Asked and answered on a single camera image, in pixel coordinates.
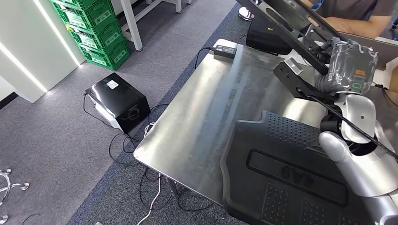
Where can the person's forearm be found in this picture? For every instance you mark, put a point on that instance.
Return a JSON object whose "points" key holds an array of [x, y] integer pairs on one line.
{"points": [[357, 26]]}

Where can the black plastic plate frame part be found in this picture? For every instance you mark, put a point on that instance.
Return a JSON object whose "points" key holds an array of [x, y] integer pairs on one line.
{"points": [[295, 46]]}

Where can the person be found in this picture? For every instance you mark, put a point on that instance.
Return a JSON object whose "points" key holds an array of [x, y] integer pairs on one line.
{"points": [[357, 9]]}

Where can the black glossy box device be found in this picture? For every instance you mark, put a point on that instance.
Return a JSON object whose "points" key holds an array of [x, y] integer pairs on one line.
{"points": [[124, 96]]}

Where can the black power adapter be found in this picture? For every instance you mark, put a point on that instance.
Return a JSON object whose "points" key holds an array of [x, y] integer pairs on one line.
{"points": [[225, 50]]}

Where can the chrome stool base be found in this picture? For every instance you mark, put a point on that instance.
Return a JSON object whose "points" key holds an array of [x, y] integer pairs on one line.
{"points": [[25, 186]]}

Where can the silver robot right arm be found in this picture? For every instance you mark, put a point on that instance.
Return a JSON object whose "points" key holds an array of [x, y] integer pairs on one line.
{"points": [[360, 174]]}

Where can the grey laptop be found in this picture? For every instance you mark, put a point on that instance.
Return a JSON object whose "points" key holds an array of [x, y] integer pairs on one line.
{"points": [[387, 54]]}

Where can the green plastic crate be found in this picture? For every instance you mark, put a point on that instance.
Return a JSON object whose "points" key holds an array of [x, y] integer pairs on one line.
{"points": [[77, 3], [87, 17], [105, 57], [96, 37]]}

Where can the black bag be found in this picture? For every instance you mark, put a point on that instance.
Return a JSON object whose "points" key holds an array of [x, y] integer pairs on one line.
{"points": [[264, 37]]}

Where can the black rubber car floor mat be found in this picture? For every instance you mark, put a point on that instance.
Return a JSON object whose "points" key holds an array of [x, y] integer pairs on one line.
{"points": [[280, 174]]}

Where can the brown cardboard box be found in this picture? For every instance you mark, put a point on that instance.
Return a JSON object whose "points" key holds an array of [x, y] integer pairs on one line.
{"points": [[394, 80]]}

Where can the white round base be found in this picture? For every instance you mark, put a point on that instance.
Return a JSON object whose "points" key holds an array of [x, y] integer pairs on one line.
{"points": [[245, 14]]}

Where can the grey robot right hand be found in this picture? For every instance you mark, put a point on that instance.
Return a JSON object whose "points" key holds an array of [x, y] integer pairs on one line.
{"points": [[351, 68]]}

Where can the stainless steel workbench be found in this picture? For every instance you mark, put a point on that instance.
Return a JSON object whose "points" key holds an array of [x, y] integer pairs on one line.
{"points": [[217, 108]]}

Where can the white metal frame table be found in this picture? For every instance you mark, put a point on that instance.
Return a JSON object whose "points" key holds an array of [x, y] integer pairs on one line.
{"points": [[133, 28]]}

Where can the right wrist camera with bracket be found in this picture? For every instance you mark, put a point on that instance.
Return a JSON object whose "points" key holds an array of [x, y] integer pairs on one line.
{"points": [[292, 80]]}

